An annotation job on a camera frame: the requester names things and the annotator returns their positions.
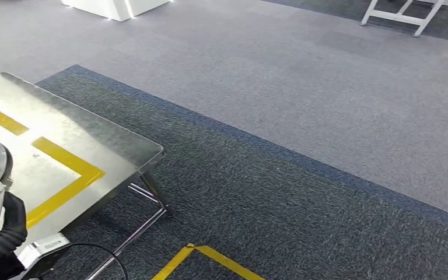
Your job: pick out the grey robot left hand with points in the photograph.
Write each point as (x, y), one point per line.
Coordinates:
(13, 228)

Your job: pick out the steel workbench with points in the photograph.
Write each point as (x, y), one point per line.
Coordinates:
(73, 127)

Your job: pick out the yellow floor marking tape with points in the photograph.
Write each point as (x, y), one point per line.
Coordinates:
(224, 261)

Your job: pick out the white lit display block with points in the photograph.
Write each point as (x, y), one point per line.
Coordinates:
(112, 7)

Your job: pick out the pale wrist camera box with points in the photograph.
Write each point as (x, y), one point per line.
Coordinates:
(42, 247)

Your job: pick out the white desk frame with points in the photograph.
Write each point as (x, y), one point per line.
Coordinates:
(398, 16)

